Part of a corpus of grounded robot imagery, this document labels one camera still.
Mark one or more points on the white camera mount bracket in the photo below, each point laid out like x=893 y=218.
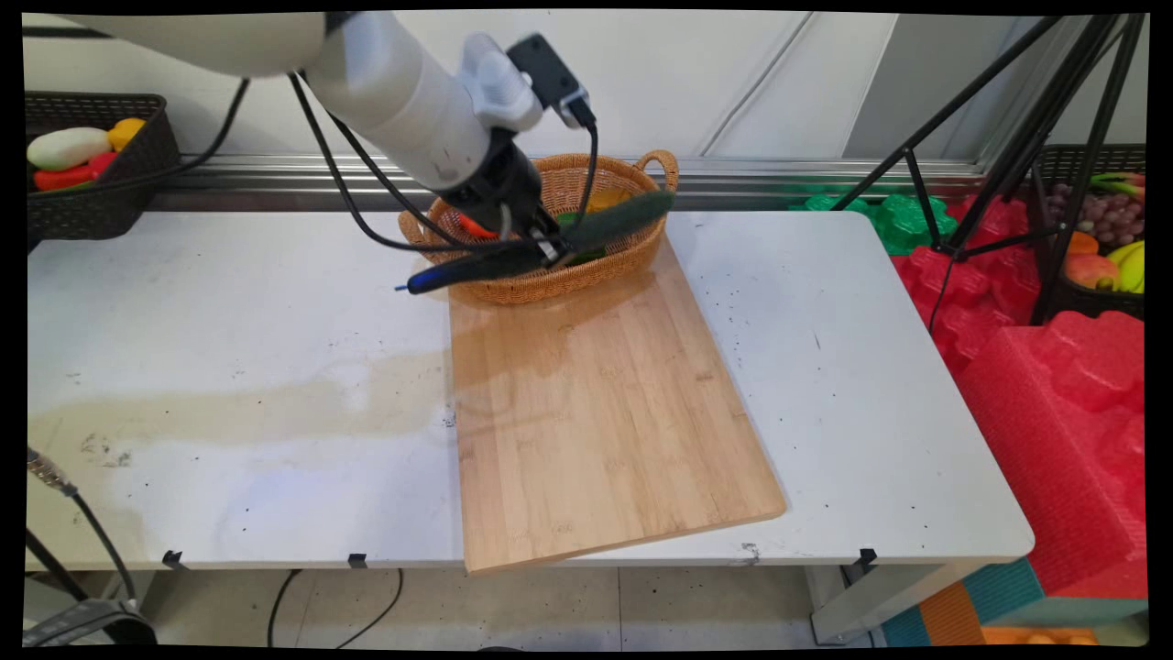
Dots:
x=498 y=82

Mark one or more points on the large red foam mat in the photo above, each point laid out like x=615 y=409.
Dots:
x=1054 y=440

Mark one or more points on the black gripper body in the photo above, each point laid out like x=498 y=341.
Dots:
x=504 y=188

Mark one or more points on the metal wall rail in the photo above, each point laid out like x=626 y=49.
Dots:
x=779 y=179

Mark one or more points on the teal orange foam mat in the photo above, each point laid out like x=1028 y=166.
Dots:
x=999 y=605

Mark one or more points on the yellow toy bananas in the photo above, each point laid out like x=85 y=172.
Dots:
x=1131 y=266

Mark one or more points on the green foam mat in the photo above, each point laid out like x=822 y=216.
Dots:
x=907 y=223

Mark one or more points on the green toy bell pepper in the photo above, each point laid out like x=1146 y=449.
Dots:
x=570 y=220

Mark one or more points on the red toy chili pepper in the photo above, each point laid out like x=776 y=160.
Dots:
x=73 y=172

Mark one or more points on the black woven fruit basket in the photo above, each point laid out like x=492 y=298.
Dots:
x=1068 y=298

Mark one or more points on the orange toy tomato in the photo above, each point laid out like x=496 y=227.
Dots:
x=476 y=227

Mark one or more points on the white table leg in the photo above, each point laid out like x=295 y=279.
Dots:
x=880 y=605

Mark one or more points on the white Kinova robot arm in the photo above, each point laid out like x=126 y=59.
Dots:
x=385 y=87

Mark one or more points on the yellow toy bell pepper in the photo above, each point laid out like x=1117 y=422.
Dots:
x=125 y=133

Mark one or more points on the oval wicker basket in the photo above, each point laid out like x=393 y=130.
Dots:
x=586 y=280

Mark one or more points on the purple toy grapes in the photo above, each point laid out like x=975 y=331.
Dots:
x=1104 y=213

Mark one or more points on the small orange toy fruit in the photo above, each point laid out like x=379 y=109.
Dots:
x=1082 y=244

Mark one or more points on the green pink toy vegetable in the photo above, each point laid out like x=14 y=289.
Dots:
x=1120 y=183

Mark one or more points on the flat green toy vegetable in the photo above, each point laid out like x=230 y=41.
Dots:
x=64 y=187

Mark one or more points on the black woven storage basket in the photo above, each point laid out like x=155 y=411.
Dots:
x=101 y=206

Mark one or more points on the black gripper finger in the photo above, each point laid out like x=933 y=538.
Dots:
x=564 y=227
x=551 y=247

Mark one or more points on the red orange toy mango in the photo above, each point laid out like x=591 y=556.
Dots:
x=1090 y=271

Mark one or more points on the white toy radish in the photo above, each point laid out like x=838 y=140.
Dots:
x=66 y=148

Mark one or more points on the black camera tripod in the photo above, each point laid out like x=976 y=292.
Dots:
x=1017 y=147

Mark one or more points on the dark green toy cucumber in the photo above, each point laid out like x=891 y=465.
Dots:
x=623 y=218

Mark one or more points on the brown yellow toy pepper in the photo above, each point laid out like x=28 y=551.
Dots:
x=609 y=198

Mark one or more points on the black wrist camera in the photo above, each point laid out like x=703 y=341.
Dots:
x=548 y=78

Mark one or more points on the small red foam mat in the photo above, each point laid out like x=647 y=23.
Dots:
x=962 y=293

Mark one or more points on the bamboo cutting board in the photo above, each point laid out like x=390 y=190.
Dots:
x=605 y=412

